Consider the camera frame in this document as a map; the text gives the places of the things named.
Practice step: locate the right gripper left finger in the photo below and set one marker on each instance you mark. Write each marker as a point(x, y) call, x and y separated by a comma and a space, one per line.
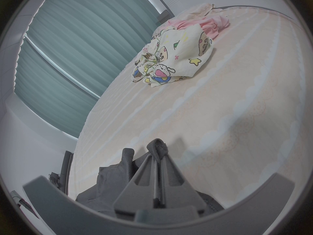
point(141, 192)

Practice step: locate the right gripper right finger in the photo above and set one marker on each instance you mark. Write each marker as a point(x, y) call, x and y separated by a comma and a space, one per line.
point(181, 194)

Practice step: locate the black T-shirt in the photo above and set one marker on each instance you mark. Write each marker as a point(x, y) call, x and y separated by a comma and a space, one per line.
point(107, 187)

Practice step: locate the bed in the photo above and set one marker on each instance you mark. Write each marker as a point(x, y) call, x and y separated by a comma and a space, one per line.
point(232, 106)

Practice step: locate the black chest of drawers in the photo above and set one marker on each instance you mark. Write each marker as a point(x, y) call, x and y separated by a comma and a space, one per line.
point(67, 172)

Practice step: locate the blue-green curtain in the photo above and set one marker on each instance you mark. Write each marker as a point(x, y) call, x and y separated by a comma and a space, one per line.
point(97, 28)
point(53, 89)

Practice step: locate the white printed garment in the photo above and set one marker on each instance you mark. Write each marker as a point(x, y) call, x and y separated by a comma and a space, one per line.
point(178, 55)

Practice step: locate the pink garment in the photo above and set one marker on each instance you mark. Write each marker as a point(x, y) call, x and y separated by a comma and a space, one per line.
point(210, 27)

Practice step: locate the grey bedside table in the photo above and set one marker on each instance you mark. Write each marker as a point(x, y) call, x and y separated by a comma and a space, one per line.
point(166, 17)

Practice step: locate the pale pink pillow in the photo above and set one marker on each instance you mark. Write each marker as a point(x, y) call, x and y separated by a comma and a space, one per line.
point(198, 11)

